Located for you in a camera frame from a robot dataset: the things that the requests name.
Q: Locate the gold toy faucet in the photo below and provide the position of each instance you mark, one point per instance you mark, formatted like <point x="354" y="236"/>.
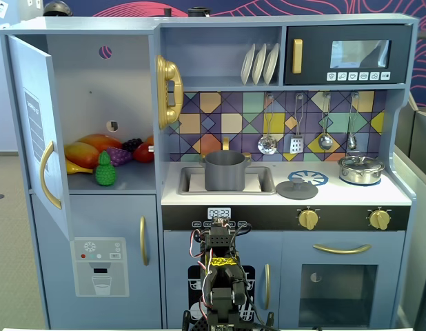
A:
<point x="226" y="144"/>

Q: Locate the black round object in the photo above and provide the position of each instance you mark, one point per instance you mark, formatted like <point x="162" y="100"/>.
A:
<point x="198" y="12"/>

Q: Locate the yellow tape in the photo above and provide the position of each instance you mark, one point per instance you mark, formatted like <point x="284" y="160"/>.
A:
<point x="225" y="261"/>

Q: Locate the white wall socket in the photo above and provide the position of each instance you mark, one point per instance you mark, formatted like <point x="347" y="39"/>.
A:
<point x="0" y="9"/>

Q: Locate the green toy pineapple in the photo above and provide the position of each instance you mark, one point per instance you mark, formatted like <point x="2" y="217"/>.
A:
<point x="105" y="172"/>

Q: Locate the blue open cabinet door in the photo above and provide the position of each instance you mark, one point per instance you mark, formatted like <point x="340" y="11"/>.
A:
<point x="27" y="76"/>

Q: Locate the gray toy pot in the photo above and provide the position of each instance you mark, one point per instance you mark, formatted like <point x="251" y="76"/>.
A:
<point x="224" y="172"/>

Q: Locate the blue oven door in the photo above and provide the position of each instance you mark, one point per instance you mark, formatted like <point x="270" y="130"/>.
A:
<point x="292" y="248"/>

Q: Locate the gray toy sink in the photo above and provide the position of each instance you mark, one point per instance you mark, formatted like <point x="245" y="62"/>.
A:
<point x="185" y="181"/>

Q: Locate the steel skimmer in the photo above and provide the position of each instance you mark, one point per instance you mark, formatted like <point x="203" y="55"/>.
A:
<point x="267" y="145"/>

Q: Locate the red toy tomato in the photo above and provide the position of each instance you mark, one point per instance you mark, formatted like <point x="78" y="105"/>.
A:
<point x="142" y="155"/>

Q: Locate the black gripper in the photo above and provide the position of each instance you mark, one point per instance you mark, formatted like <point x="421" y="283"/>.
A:
<point x="221" y="230"/>

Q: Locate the gold toy telephone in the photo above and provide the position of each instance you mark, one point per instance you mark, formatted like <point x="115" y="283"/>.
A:
<point x="168" y="74"/>

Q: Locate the dark helmet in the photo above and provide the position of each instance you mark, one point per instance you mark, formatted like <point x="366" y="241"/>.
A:
<point x="58" y="8"/>

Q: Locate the blue toy kitchen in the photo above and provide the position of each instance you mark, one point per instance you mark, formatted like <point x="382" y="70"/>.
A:
<point x="216" y="69"/>

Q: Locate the dark toy grapes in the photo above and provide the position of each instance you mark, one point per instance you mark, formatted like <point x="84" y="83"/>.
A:
<point x="132" y="144"/>

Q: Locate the blue freezer door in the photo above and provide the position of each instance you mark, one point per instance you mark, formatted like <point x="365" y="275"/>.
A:
<point x="96" y="217"/>

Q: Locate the orange red toy mango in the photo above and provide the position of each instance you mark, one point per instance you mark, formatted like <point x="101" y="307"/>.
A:
<point x="99" y="141"/>

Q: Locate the dark microwave door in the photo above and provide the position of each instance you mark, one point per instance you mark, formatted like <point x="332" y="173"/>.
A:
<point x="313" y="55"/>

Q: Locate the white toy plate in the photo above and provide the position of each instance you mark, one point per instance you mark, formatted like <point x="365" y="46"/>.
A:
<point x="271" y="63"/>
<point x="246" y="67"/>
<point x="258" y="65"/>

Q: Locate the steel spoon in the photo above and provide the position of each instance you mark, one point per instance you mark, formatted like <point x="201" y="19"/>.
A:
<point x="352" y="141"/>

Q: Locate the gold stove knob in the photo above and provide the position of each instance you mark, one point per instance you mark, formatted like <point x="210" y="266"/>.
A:
<point x="379" y="219"/>
<point x="308" y="219"/>

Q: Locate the steel ladle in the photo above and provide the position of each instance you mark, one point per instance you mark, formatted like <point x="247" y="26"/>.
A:
<point x="325" y="141"/>

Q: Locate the orange toy fruit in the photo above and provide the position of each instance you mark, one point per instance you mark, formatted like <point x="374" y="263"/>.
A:
<point x="150" y="140"/>

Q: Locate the steel slotted spatula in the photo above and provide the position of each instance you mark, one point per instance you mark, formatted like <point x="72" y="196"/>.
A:
<point x="296" y="145"/>

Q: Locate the steel pot with lid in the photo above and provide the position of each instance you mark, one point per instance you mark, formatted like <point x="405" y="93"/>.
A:
<point x="360" y="170"/>

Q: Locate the blue dishwasher door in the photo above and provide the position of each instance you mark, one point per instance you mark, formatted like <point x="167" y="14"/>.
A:
<point x="178" y="248"/>

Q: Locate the gray pot lid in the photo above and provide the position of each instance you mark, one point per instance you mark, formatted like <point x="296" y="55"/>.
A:
<point x="296" y="191"/>

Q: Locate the yellow red toy mango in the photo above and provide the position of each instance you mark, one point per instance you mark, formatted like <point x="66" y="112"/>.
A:
<point x="80" y="154"/>

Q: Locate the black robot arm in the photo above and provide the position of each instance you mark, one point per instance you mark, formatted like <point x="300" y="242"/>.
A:
<point x="218" y="241"/>

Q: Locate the purple toy grapes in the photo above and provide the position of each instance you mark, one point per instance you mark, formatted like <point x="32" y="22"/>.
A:
<point x="121" y="157"/>

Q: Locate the yellow toy banana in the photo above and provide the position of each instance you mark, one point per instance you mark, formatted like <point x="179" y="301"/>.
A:
<point x="76" y="169"/>

